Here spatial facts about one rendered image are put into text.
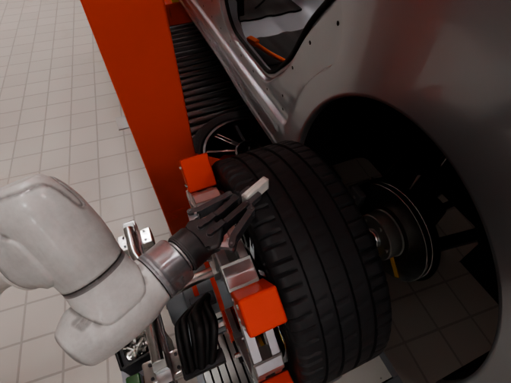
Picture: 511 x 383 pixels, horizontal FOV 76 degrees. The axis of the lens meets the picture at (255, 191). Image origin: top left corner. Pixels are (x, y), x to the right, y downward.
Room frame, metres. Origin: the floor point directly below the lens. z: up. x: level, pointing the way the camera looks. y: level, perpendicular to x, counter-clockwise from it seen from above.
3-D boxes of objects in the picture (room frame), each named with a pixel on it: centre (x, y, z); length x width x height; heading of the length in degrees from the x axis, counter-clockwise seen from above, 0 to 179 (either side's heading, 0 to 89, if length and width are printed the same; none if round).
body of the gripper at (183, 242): (0.31, 0.10, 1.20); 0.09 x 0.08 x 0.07; 138
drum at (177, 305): (0.35, 0.14, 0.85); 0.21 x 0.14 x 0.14; 113
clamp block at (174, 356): (0.14, 0.19, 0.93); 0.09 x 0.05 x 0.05; 113
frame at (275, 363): (0.38, 0.07, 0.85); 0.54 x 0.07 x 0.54; 23
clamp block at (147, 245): (0.45, 0.33, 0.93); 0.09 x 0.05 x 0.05; 113
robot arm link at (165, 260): (0.25, 0.15, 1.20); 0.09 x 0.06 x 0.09; 48
